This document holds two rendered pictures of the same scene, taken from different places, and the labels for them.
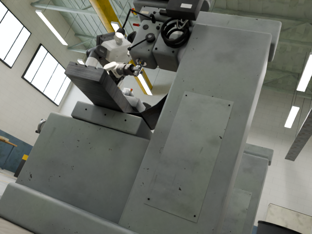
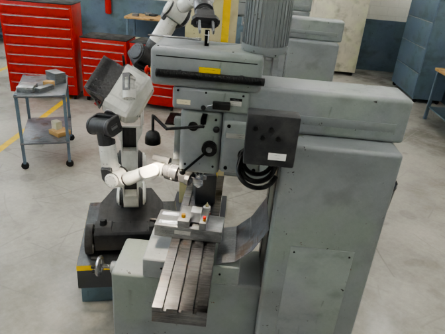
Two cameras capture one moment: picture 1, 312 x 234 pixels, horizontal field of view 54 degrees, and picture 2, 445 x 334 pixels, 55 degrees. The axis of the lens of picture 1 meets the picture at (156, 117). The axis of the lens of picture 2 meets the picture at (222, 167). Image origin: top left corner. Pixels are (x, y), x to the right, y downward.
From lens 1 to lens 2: 210 cm
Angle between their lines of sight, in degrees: 47
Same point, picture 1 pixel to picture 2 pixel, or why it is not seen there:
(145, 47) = (205, 162)
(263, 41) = (391, 170)
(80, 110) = (153, 270)
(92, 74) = (193, 321)
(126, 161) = (235, 310)
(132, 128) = (232, 281)
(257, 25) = (376, 113)
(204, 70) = (312, 218)
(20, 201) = not seen: outside the picture
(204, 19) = (290, 107)
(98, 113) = not seen: hidden behind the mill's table
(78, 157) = not seen: hidden behind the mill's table
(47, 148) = (133, 311)
